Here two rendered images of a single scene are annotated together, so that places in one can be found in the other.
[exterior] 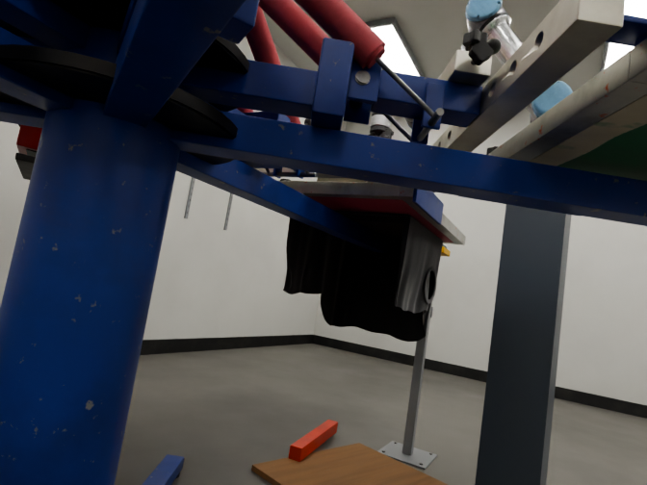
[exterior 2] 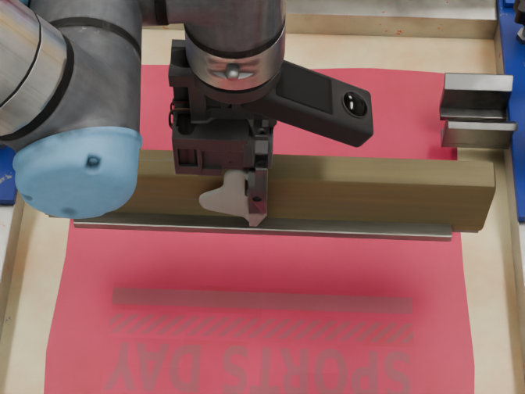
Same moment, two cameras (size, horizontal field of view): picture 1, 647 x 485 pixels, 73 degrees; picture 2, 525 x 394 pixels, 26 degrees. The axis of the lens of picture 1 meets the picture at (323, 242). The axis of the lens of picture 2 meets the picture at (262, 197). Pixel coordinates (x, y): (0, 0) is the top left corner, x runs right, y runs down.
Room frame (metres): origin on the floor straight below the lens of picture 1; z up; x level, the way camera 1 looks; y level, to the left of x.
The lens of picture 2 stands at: (2.07, -0.37, 1.97)
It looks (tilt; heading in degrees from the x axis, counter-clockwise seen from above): 58 degrees down; 154
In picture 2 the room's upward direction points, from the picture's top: straight up
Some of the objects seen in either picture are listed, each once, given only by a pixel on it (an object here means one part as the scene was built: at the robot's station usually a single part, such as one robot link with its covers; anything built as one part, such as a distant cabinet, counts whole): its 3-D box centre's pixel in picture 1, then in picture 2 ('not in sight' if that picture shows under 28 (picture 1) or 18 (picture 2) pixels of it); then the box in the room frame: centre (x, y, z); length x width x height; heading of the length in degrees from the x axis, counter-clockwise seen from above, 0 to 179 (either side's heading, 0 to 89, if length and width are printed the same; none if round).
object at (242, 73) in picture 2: (380, 124); (234, 42); (1.57, -0.14, 1.31); 0.08 x 0.08 x 0.05
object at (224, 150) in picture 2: (378, 145); (227, 103); (1.57, -0.15, 1.23); 0.09 x 0.08 x 0.12; 61
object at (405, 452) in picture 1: (421, 347); not in sight; (2.06, -0.52, 0.48); 0.22 x 0.22 x 0.96; 61
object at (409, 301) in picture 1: (411, 276); not in sight; (1.58, -0.33, 0.77); 0.46 x 0.09 x 0.36; 151
